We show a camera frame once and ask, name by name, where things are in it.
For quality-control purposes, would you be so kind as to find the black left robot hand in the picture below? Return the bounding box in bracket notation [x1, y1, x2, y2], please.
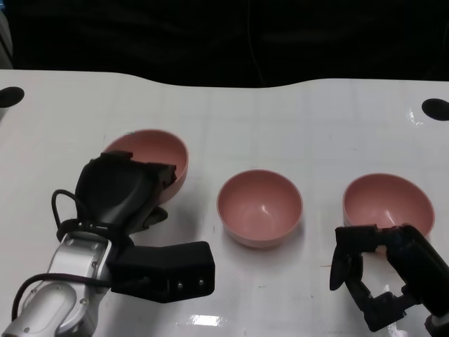
[75, 150, 178, 243]

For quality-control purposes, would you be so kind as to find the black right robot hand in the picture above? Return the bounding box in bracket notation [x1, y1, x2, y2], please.
[329, 224, 449, 333]

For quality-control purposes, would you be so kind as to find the pink plastic bowl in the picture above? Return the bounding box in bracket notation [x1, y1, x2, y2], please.
[103, 128, 190, 206]
[216, 168, 304, 249]
[342, 172, 436, 243]

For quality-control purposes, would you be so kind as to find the black cloth backdrop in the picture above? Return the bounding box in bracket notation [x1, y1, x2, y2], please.
[0, 0, 449, 91]

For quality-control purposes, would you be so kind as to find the grey white panel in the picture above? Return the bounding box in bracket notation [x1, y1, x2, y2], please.
[0, 0, 13, 70]

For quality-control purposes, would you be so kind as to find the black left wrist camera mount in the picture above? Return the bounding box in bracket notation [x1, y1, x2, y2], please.
[107, 241, 217, 303]

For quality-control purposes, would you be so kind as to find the black table cable grommet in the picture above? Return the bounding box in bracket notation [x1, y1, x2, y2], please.
[421, 98, 449, 122]
[0, 86, 25, 108]

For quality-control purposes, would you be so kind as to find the thin black hanging cable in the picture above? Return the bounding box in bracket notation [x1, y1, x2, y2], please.
[246, 0, 266, 87]

